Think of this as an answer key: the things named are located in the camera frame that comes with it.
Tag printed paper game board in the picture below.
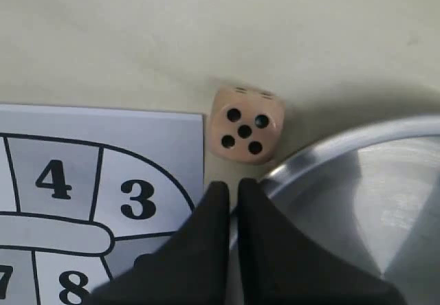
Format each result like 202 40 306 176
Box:
1 104 204 304

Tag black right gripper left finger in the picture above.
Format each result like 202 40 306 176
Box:
89 181 230 304

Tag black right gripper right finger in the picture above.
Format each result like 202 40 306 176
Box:
237 178 406 304

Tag wooden die black pips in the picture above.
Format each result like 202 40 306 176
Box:
207 86 285 164

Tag round stainless steel dish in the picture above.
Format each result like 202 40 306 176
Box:
226 115 439 304

